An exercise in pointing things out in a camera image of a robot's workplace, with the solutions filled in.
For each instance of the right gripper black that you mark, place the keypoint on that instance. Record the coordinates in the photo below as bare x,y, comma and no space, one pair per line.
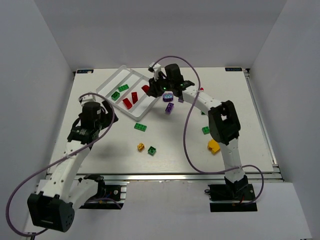
153,87

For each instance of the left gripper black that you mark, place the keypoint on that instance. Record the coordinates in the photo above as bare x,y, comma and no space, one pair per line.
110,114

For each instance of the red sloped lego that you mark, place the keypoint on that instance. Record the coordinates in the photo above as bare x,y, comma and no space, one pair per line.
145,88

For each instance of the green 2x4 lego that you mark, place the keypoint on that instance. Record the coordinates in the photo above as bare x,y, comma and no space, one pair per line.
140,127

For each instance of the small yellow smiley lego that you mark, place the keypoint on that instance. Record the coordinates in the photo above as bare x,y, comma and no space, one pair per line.
140,147

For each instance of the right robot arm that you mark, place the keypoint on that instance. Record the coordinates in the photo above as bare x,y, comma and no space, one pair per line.
223,122

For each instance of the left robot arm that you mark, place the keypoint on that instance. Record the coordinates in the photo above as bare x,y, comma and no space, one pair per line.
55,205

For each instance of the purple round flower lego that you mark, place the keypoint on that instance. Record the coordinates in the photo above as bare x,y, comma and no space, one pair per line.
167,97

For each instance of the green square lego in tray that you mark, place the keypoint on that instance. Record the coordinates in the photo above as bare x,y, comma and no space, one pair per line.
115,96

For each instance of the red tall lego in tray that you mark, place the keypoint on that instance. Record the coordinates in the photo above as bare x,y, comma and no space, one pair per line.
134,97

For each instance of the white divided sorting tray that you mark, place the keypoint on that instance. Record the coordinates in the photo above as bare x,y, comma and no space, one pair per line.
135,81

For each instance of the purple lego brick left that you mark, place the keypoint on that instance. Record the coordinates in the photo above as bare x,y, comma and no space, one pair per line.
169,108

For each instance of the green flat lego in tray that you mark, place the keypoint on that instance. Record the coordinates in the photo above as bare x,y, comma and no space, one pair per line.
123,88

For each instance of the left blue table label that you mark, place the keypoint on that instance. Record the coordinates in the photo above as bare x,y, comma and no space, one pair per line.
84,71

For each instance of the blue table label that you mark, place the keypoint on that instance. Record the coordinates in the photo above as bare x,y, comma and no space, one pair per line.
84,71
233,69

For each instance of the green square lego near front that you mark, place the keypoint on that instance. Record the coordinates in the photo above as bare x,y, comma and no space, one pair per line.
151,150

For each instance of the green lego brick right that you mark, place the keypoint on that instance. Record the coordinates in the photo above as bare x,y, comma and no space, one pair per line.
205,130

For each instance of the right blue table label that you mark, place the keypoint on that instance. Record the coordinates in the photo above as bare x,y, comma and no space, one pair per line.
233,69

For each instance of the large yellow rounded lego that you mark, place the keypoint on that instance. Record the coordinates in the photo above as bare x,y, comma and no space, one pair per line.
213,146

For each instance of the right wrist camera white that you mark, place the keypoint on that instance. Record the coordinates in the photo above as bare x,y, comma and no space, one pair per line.
155,68

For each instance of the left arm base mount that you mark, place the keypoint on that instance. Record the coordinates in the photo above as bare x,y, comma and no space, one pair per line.
109,196

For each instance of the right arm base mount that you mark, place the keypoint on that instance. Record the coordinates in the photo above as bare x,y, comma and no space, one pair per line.
221,200

